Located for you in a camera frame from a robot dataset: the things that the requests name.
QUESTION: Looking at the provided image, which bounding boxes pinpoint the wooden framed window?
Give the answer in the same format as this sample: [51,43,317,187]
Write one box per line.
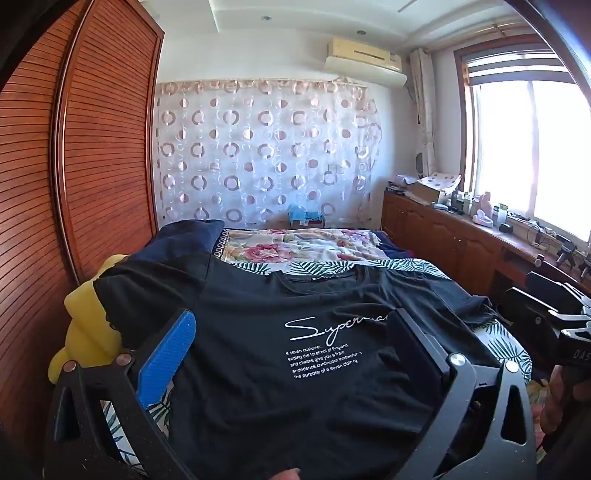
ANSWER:
[454,38,591,247]

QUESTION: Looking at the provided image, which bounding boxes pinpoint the wooden sideboard cabinet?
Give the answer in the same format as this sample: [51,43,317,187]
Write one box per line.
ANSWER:
[382,188,591,298]

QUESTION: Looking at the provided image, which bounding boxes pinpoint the leaf print bed sheet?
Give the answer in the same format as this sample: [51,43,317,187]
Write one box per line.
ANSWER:
[104,257,533,467]

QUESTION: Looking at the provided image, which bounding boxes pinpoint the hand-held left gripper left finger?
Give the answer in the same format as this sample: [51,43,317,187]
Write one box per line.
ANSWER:
[46,309,198,480]

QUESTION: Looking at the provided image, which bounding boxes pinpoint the small black tripod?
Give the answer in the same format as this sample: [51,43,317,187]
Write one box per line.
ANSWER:
[555,234,579,269]

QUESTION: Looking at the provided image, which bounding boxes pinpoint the navy blue blanket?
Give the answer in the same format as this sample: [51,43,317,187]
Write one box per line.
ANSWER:
[133,220,228,280]

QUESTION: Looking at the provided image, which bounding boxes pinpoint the spotted paper bag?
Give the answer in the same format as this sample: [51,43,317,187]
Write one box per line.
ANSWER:
[426,171,465,193]

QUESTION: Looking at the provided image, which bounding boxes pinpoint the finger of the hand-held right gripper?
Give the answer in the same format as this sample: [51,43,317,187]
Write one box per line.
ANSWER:
[502,287,566,344]
[525,271,585,308]

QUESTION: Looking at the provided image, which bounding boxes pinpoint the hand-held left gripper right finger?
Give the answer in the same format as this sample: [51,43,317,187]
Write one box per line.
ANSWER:
[387,308,539,480]

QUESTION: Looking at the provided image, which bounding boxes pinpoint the black printed t-shirt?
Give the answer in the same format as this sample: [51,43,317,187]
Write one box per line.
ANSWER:
[95,256,505,480]

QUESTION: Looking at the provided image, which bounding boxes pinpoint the yellow plush toy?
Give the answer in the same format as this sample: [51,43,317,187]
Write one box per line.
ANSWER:
[48,254,136,385]

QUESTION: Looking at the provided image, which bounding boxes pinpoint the pink figurine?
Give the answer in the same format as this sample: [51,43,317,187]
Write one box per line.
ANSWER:
[473,193,494,227]

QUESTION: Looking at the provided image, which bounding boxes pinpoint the wooden louvred wardrobe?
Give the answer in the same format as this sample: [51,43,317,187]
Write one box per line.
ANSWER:
[0,0,166,462]

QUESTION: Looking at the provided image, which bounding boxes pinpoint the cardboard box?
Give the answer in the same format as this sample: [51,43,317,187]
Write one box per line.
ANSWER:
[410,180,451,205]

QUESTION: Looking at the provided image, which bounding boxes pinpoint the circle pattern sheer curtain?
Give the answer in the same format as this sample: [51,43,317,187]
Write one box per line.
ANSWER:
[154,78,382,232]

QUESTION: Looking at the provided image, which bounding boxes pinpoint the navy floral blanket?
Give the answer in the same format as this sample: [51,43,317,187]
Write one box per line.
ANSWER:
[524,376,551,418]

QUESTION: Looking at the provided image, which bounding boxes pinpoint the white window curtain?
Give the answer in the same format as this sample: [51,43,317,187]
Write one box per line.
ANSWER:
[408,47,437,180]

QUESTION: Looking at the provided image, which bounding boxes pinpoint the pink floral blanket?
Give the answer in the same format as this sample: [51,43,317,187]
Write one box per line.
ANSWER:
[213,227,386,275]

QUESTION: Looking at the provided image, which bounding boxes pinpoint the person's right hand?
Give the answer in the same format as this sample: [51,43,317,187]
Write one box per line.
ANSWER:
[539,364,591,435]

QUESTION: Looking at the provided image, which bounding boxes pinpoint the blue plastic toy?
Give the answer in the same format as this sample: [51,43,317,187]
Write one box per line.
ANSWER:
[288,205,327,230]

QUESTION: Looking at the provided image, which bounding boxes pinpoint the wall air conditioner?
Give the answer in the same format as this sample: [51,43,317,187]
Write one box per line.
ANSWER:
[323,38,408,88]

